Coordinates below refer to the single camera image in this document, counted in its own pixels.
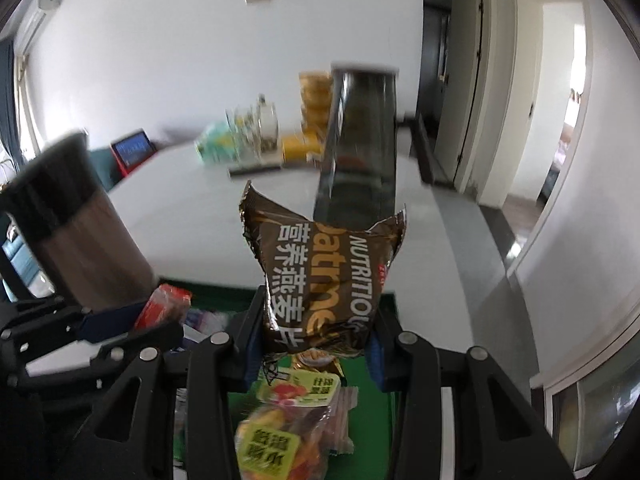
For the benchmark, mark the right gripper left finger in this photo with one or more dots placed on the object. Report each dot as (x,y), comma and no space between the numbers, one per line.
(220,384)

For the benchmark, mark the green tray box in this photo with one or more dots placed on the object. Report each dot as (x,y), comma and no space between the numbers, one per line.
(369,422)

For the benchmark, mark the black and copper thermos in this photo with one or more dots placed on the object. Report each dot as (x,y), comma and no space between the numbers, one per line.
(73,230)

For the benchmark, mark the stack of golden tins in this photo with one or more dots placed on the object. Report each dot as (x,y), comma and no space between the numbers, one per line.
(316,95)

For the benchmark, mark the brown oatmeal snack bag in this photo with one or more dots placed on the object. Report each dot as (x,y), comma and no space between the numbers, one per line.
(323,283)

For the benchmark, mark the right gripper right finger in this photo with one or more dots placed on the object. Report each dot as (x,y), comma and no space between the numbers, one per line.
(497,433)

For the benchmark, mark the blue curtain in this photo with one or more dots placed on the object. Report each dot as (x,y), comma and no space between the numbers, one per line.
(10,138)

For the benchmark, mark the red snack bar packet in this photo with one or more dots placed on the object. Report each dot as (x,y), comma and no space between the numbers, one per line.
(168,303)

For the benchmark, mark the dark glass pitcher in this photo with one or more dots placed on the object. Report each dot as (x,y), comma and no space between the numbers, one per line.
(357,184)

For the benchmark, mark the green patterned tissue pack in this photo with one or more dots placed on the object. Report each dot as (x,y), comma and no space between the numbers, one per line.
(217,144)

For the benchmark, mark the teal sofa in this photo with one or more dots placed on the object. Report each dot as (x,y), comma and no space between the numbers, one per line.
(106,167)

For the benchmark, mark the black flat remote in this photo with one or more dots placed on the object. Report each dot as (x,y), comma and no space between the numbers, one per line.
(246,171)

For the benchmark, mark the yellow box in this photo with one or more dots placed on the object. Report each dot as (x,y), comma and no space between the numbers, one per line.
(301,146)

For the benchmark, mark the colourful candy bag green label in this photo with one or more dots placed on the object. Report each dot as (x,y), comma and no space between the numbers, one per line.
(301,420)

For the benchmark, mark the red tablet device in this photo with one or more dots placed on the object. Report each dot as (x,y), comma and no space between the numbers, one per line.
(132,151)

